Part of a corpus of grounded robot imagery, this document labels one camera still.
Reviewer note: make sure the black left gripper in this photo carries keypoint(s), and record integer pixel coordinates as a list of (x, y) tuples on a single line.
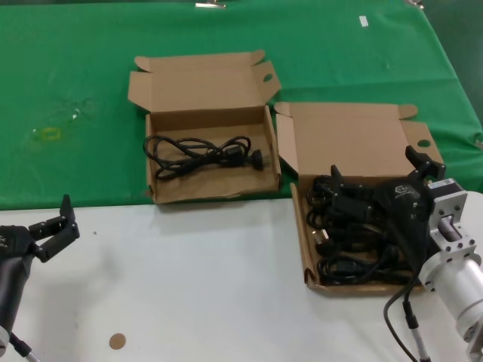
[(13, 264)]

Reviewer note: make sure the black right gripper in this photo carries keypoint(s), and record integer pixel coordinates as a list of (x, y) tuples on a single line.
[(405, 213)]

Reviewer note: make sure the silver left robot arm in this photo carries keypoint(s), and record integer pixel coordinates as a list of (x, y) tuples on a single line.
[(3, 337)]

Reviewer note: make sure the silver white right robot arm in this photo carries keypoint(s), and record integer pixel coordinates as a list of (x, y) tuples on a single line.
[(456, 264)]

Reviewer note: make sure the cardboard box with round hole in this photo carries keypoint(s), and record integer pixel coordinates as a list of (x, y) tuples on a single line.
[(339, 139)]

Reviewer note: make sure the cardboard box with torn rim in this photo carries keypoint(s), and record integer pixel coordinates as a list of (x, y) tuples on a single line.
[(211, 86)]

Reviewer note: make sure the brown cardboard disc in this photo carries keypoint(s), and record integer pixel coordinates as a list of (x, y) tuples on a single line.
[(117, 341)]

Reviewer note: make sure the white tape strip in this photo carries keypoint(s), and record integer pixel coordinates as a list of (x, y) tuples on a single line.
[(363, 21)]

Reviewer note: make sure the green tablecloth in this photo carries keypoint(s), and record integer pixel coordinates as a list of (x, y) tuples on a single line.
[(75, 56)]

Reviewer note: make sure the small metal table clip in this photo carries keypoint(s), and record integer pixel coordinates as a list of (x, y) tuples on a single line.
[(417, 2)]

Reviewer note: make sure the long metal table clip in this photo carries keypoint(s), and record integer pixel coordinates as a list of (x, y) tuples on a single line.
[(211, 5)]

